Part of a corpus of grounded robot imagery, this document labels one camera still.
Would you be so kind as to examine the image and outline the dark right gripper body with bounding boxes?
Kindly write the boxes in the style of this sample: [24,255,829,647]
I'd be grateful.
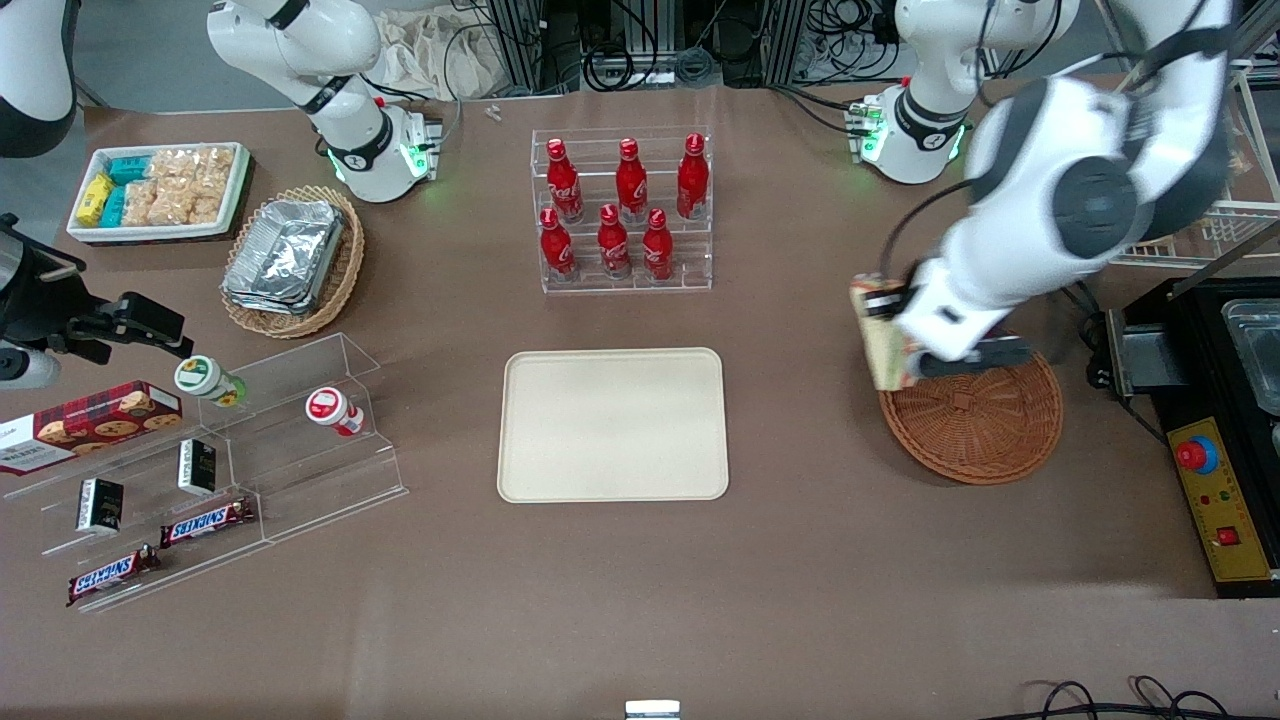
[0,215,101,351]

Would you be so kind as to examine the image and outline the triangular sandwich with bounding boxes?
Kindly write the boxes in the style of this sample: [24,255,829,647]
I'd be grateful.
[849,272,924,393]

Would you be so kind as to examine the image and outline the brown round wicker basket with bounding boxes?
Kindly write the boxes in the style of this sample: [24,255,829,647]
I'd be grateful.
[878,345,1064,487]

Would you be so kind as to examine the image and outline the white rectangular snack tray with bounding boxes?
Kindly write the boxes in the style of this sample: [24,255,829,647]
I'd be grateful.
[66,142,252,247]

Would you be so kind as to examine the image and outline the light oval wicker basket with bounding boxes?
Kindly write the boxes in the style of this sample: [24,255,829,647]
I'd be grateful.
[220,185,366,340]

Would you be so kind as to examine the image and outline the beige plastic serving tray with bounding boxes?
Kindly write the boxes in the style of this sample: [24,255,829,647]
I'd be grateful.
[497,347,730,504]

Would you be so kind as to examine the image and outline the red tartan cookie box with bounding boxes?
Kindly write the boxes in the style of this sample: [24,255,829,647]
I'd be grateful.
[0,381,185,478]

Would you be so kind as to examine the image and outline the green lidded yogurt cup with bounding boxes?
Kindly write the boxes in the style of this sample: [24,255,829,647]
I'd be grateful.
[174,355,247,409]

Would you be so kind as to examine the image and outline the yellow snack packet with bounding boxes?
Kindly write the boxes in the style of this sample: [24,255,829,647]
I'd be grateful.
[77,173,115,228]

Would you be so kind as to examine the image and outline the stacked aluminium foil containers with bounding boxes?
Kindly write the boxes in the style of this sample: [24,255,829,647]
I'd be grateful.
[224,198,347,317]

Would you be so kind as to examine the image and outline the small black carton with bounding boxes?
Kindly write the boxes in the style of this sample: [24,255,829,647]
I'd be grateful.
[77,478,126,534]
[177,438,219,498]

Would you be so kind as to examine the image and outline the clear acrylic step shelf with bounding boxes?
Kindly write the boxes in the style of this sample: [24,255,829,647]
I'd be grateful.
[198,333,409,546]
[0,420,269,614]

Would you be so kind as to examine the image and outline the grey metal side box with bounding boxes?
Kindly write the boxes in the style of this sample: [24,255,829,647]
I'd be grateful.
[1105,307,1191,401]

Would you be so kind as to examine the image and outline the red lidded yogurt cup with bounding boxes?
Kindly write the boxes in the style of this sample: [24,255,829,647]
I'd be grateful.
[305,387,367,438]

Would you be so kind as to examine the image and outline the clear acrylic bottle rack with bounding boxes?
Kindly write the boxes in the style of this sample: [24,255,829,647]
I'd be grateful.
[530,126,714,295]

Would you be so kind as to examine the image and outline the snickers chocolate bar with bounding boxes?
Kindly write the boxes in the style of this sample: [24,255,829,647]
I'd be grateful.
[66,545,162,609]
[159,497,257,550]

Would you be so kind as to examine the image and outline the red cola bottle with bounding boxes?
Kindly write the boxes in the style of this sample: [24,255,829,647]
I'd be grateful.
[546,138,586,224]
[642,208,676,282]
[615,138,649,224]
[540,208,579,282]
[597,204,634,280]
[677,133,711,222]

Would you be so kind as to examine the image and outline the black appliance with yellow panel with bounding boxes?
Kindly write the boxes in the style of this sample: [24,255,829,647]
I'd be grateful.
[1105,220,1280,601]

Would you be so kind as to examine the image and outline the steel pan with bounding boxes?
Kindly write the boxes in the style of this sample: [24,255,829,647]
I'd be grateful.
[1220,298,1280,417]

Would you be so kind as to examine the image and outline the crumpled beige cloth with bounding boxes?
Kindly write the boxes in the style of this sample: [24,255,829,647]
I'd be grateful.
[372,8,523,102]

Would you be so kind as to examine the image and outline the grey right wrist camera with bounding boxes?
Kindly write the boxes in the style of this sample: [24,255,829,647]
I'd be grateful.
[0,345,62,392]

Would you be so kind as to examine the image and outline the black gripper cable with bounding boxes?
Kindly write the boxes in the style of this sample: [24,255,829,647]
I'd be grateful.
[878,178,986,293]

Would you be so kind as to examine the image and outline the black arm base cable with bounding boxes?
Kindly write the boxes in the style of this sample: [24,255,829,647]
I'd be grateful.
[768,84,863,137]

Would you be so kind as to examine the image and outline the aluminium frame post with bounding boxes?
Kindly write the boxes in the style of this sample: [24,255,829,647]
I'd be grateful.
[485,0,563,94]
[764,0,817,87]

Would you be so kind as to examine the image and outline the white wire basket rack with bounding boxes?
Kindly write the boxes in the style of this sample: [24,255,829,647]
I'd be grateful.
[1108,62,1280,268]

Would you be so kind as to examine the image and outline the black coiled cable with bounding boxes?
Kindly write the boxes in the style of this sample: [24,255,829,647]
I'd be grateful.
[583,38,641,93]

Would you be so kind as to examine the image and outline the black floor cables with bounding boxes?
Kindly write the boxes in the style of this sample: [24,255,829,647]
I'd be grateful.
[985,677,1280,720]

